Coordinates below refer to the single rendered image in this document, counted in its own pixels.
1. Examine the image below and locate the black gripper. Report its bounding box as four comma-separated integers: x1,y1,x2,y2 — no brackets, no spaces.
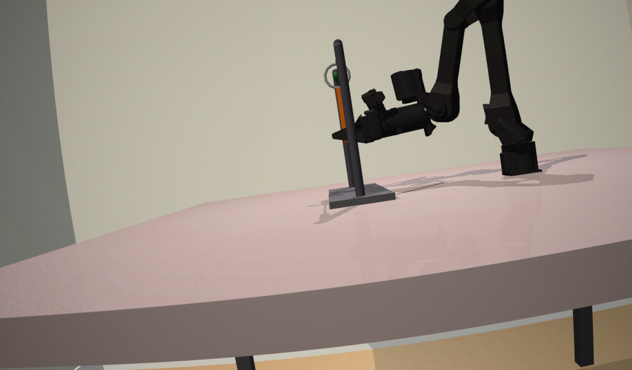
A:
332,107,405,143

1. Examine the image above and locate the orange tapered bar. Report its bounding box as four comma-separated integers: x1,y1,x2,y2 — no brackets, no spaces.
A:
324,63,351,129

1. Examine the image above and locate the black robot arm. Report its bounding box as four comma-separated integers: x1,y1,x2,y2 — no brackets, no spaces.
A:
391,0,542,176

